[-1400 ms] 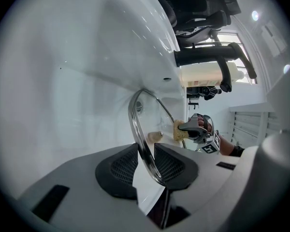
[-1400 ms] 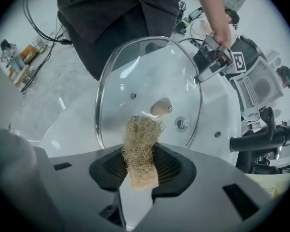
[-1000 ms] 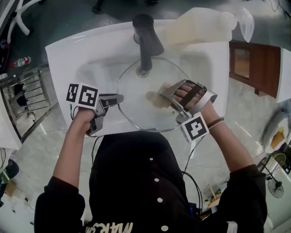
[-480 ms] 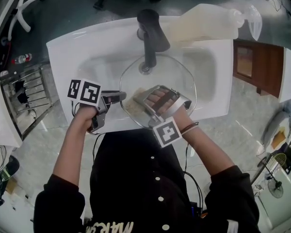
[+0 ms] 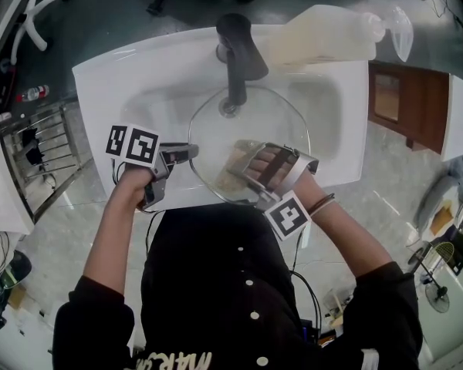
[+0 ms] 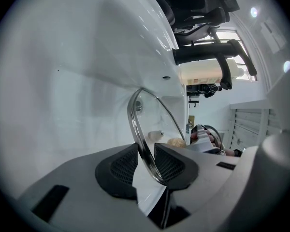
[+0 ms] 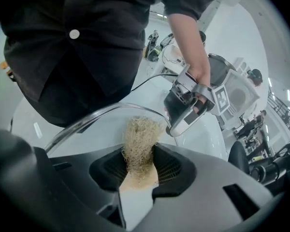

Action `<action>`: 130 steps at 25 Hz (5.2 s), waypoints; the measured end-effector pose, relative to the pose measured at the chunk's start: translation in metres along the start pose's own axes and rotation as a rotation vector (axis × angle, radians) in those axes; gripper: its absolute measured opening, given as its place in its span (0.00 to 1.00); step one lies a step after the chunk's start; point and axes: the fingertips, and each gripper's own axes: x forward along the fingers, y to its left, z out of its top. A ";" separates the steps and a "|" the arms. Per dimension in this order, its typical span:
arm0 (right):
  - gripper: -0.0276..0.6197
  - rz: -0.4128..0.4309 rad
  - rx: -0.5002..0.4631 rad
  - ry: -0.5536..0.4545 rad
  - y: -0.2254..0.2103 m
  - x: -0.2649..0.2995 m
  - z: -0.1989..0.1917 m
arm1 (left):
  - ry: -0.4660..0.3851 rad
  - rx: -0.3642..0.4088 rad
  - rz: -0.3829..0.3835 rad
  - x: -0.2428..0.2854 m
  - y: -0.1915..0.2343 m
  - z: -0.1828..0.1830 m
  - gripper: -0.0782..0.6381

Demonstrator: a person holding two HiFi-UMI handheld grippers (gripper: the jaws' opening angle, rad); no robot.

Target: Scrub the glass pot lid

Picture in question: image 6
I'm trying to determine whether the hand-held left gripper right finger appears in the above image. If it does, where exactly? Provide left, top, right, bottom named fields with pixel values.
left=148, top=142, right=244, bottom=230

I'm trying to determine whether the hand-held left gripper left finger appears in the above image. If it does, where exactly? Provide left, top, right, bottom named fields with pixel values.
left=17, top=143, right=148, bottom=232

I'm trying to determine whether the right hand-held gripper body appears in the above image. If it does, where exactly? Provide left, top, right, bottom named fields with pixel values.
left=185, top=123, right=226, bottom=156

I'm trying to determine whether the beige fibrous loofah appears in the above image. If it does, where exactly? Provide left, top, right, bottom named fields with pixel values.
left=167, top=137, right=186, bottom=148

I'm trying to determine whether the round glass lid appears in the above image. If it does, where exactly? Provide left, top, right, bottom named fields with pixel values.
left=126, top=87, right=187, bottom=186

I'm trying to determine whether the person's right forearm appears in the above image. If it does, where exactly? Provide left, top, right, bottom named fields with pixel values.
left=221, top=147, right=243, bottom=158

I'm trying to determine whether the person's right hand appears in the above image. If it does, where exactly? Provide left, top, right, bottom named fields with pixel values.
left=207, top=134, right=220, bottom=150

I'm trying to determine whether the tall black sink faucet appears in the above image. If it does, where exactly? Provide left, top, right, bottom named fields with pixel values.
left=172, top=38, right=258, bottom=91

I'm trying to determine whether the white ceiling air conditioner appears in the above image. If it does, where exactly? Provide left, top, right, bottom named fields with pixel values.
left=259, top=16, right=288, bottom=55

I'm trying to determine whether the large white ceramic sink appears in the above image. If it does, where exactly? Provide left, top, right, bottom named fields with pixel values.
left=0, top=0, right=187, bottom=217

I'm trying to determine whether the large glass window wall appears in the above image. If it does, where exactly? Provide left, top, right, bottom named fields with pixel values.
left=181, top=29, right=258, bottom=82

